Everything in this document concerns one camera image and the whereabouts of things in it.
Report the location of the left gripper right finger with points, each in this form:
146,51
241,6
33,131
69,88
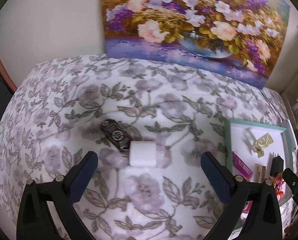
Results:
264,217

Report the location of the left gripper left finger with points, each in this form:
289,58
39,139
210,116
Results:
34,217

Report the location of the black cube charger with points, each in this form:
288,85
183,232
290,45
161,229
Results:
277,166

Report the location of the gold black patterned lighter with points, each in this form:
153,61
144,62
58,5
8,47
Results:
260,173

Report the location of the cream hair claw clip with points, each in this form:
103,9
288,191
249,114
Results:
259,145

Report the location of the pink dog toy figure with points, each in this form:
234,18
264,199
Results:
277,183

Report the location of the pink smart watch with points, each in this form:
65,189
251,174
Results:
247,207

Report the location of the teal white tray box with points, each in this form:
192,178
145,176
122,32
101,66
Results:
240,136

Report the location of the black toy car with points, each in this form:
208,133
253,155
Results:
116,135

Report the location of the white charger adapter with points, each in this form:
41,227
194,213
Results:
142,154

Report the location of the floral grey blanket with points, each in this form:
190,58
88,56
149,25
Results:
54,119

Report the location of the flower painting canvas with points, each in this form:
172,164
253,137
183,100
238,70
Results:
241,39

